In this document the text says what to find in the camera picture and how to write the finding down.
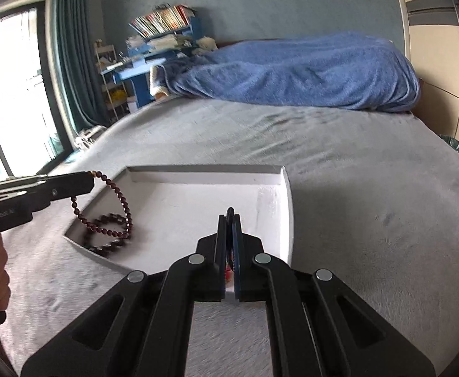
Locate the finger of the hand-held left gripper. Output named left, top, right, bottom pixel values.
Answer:
left=29, top=171, right=95, bottom=210

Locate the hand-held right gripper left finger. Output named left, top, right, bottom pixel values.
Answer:
left=20, top=207, right=232, bottom=377

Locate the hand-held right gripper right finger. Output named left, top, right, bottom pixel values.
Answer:
left=231, top=214, right=436, bottom=377

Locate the dark red small-bead bracelet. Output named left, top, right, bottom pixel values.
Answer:
left=70, top=170, right=134, bottom=259

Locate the grey jewelry tray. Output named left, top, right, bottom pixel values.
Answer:
left=64, top=165, right=295, bottom=276

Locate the white shelf cart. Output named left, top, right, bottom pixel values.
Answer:
left=94, top=39, right=130, bottom=124

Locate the glass balcony door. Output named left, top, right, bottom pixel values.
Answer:
left=0, top=2, right=67, bottom=183

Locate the blue desk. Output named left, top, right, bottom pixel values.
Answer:
left=100, top=18, right=199, bottom=108

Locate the teal curtain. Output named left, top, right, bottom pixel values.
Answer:
left=52, top=0, right=108, bottom=148

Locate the pile of papers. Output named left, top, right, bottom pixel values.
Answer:
left=125, top=33, right=193, bottom=53

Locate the blue blanket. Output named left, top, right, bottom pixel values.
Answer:
left=161, top=30, right=422, bottom=112

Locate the row of books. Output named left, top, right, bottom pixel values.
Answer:
left=129, top=4, right=195, bottom=40

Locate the white plush toy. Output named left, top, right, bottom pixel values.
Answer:
left=196, top=37, right=218, bottom=53

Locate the green trash bin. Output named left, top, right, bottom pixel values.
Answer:
left=440, top=134, right=459, bottom=171

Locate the beige wardrobe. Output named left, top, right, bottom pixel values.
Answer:
left=389, top=0, right=459, bottom=158

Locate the white wire basket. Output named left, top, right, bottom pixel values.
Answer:
left=74, top=126, right=106, bottom=150

